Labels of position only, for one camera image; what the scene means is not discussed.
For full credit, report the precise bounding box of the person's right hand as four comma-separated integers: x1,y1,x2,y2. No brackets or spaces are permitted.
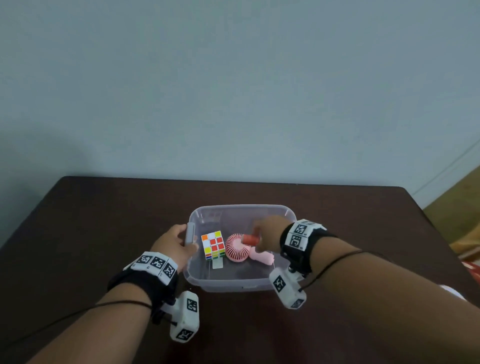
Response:
252,215,294,254

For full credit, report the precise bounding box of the person's left hand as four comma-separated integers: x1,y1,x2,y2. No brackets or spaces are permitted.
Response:
150,224,200,274

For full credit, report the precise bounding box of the clear plastic storage container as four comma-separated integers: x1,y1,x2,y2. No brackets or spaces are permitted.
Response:
183,204,298,293

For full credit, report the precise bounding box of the person's left forearm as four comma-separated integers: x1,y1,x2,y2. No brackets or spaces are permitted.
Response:
25,283,152,364

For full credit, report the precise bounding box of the person's right forearm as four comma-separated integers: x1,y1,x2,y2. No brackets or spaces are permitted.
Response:
302,237,480,364

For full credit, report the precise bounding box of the colourful puzzle cube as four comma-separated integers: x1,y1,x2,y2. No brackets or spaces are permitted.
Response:
201,231,226,260

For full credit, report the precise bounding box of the pink handheld fan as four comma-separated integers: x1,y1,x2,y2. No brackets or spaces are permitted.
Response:
225,233,275,265

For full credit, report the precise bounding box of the black marker wrist band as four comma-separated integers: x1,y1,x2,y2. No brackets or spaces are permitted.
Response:
279,219,337,277
107,252,179,325

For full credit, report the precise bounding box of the red and white object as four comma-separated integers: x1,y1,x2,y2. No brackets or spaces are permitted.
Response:
462,260,480,284

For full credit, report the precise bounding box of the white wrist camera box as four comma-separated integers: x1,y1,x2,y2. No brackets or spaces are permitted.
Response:
269,263,307,310
162,290,200,344

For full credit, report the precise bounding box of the thin black cable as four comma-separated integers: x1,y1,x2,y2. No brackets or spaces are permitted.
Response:
298,250,392,292
0,300,178,351

